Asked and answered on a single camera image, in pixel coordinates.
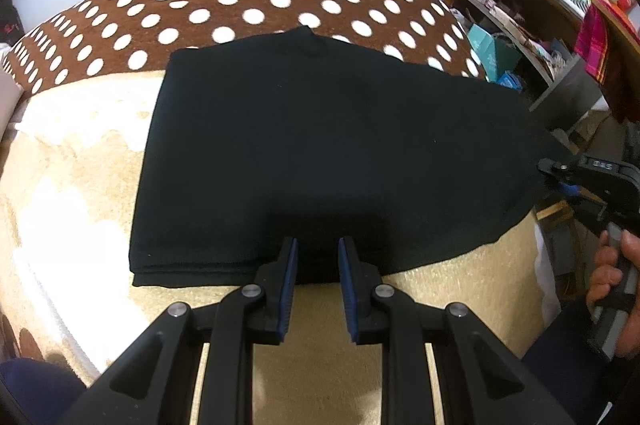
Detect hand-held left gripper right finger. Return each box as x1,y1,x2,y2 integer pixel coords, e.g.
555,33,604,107
337,235,576,425

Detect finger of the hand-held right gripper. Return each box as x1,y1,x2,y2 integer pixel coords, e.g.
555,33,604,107
564,184,612,237
537,158,581,180

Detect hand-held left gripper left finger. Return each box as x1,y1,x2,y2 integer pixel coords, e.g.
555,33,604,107
55,236,301,425

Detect black pants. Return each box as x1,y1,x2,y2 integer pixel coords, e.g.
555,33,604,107
129,25,573,290

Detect person's right hand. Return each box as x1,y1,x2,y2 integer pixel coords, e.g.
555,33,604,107
585,225,640,358

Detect pink striped cloth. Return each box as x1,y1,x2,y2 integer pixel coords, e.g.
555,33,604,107
574,2,640,122

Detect teal paper bag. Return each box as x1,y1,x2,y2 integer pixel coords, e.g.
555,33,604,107
467,24,521,82

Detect wooden shelf with clutter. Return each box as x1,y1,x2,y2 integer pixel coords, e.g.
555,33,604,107
442,0,640,116

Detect person's navy clad right leg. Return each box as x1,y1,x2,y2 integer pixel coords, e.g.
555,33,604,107
520,300,623,425

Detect person's navy clad leg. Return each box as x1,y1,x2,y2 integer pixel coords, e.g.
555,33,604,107
0,357,88,425
520,300,623,425

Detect person's navy clad left leg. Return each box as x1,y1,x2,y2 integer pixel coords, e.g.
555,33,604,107
0,357,88,425

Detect brown polka-dot beige blanket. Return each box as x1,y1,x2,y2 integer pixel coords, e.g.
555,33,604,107
0,0,561,425

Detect pale pink duvet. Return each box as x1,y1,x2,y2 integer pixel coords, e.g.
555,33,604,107
0,70,23,141

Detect black backpack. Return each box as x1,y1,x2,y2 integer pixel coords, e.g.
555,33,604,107
0,0,21,48

